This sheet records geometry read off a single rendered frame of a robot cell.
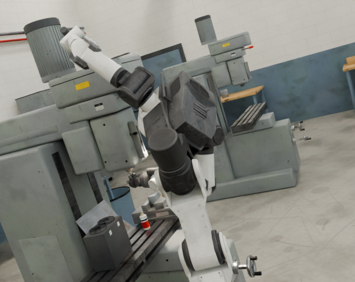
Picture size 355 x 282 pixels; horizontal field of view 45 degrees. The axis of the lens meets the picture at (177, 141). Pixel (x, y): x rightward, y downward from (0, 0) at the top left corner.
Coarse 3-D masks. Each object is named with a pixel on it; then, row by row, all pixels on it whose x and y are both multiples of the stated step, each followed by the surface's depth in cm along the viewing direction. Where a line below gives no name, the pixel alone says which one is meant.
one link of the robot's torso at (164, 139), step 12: (156, 132) 158; (168, 132) 156; (156, 144) 154; (168, 144) 152; (180, 144) 156; (156, 156) 155; (168, 156) 154; (180, 156) 157; (192, 156) 175; (168, 168) 158; (180, 168) 159
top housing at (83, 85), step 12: (120, 60) 215; (132, 60) 226; (84, 72) 222; (132, 72) 223; (60, 84) 230; (72, 84) 227; (84, 84) 224; (96, 84) 221; (108, 84) 219; (60, 96) 232; (72, 96) 229; (84, 96) 226; (96, 96) 224
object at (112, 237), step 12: (120, 216) 224; (96, 228) 213; (108, 228) 210; (120, 228) 221; (84, 240) 208; (96, 240) 206; (108, 240) 207; (120, 240) 218; (96, 252) 208; (108, 252) 206; (120, 252) 215; (96, 264) 210; (108, 264) 208
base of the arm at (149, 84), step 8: (152, 80) 183; (120, 88) 181; (144, 88) 181; (152, 88) 189; (120, 96) 186; (128, 96) 181; (136, 96) 180; (144, 96) 183; (128, 104) 188; (136, 104) 183
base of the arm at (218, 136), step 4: (216, 128) 201; (220, 128) 203; (216, 132) 201; (220, 132) 203; (216, 136) 201; (220, 136) 203; (212, 140) 200; (216, 140) 201; (220, 140) 204; (208, 144) 200; (212, 144) 200; (216, 144) 202
